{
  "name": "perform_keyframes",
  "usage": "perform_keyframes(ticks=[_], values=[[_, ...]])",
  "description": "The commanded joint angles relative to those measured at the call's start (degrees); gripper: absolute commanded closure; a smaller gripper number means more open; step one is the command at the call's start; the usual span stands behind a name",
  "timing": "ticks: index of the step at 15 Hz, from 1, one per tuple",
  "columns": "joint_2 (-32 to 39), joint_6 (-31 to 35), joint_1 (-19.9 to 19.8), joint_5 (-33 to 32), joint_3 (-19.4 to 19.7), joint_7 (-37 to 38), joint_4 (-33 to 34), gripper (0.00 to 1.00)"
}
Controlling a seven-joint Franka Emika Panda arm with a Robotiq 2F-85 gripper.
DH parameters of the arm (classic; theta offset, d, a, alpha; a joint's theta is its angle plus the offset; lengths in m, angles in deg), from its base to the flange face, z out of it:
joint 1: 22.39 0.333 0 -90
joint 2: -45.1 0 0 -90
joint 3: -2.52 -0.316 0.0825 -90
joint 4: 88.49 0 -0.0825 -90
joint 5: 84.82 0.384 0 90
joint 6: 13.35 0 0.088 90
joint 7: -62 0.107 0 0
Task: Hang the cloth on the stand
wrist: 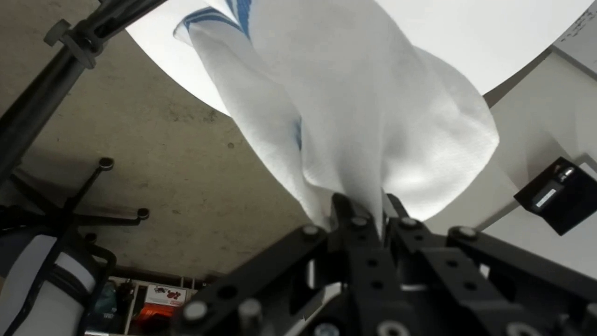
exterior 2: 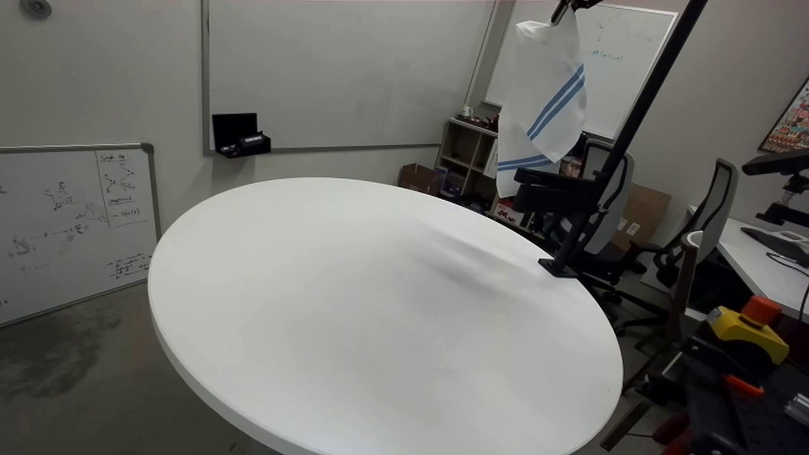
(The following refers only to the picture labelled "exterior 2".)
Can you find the white cloth with blue stripes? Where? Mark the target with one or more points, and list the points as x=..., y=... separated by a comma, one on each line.
x=544, y=91

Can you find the black pole stand with clamp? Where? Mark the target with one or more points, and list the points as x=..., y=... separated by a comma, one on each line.
x=649, y=102

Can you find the whiteboard with green writing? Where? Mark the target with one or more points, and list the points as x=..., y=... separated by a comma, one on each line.
x=623, y=65

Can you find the flat cardboard box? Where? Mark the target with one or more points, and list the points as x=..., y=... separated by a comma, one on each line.
x=649, y=214

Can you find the small brown box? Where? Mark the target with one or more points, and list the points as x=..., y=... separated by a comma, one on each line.
x=419, y=178

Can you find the colourful poster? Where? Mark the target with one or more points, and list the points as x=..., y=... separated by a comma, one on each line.
x=793, y=121

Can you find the black mesh office chair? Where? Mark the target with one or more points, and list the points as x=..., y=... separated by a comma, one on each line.
x=623, y=265

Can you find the white desk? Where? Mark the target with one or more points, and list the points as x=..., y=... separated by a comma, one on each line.
x=759, y=268

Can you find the black marker holder box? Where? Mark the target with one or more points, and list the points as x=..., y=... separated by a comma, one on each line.
x=242, y=134

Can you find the yellow emergency stop red button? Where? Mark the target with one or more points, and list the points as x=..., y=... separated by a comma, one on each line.
x=746, y=332

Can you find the whiteboard with black sketches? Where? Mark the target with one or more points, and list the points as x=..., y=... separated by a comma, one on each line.
x=66, y=227

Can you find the grey frame office chair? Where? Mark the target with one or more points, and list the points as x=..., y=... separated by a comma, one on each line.
x=722, y=198

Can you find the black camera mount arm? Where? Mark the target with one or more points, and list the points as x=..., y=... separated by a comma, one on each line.
x=779, y=163

